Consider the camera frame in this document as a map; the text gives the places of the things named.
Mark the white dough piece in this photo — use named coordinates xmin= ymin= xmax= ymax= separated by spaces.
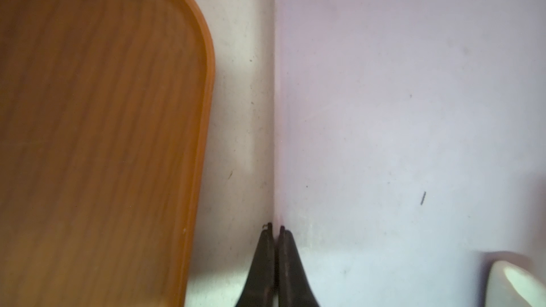
xmin=484 ymin=261 xmax=546 ymax=307

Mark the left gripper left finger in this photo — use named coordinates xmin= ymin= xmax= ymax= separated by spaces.
xmin=235 ymin=223 xmax=276 ymax=307

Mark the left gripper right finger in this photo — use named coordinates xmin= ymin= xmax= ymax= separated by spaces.
xmin=278 ymin=226 xmax=319 ymax=307

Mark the lilac plastic cutting mat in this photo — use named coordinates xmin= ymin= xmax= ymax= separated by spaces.
xmin=274 ymin=0 xmax=545 ymax=306

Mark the brown wooden tray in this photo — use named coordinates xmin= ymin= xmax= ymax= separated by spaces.
xmin=1 ymin=0 xmax=216 ymax=306

